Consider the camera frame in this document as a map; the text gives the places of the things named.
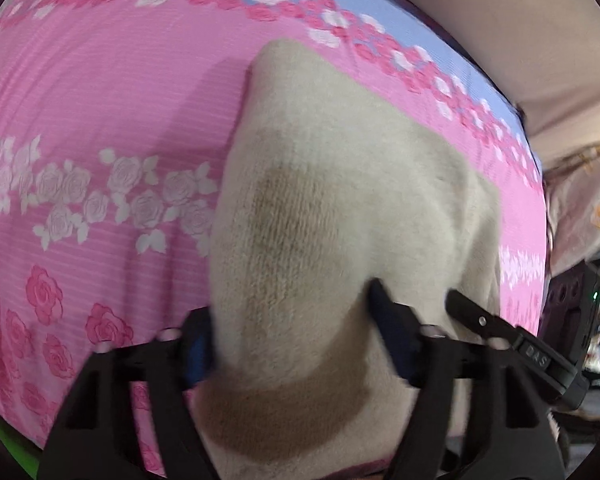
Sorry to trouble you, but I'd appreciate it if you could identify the cream knitted sock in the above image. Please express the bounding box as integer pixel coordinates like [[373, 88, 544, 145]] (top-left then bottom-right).
[[193, 40, 501, 479]]

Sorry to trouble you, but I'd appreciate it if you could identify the white patterned pillow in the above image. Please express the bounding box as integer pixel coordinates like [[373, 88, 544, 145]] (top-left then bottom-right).
[[544, 148, 600, 276]]

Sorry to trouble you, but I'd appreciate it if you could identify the pink floral bed sheet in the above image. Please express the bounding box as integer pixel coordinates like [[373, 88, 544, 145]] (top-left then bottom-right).
[[0, 0, 549, 478]]

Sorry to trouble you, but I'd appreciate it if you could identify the beige blanket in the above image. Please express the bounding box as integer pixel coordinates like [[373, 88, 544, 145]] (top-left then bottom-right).
[[408, 0, 600, 168]]

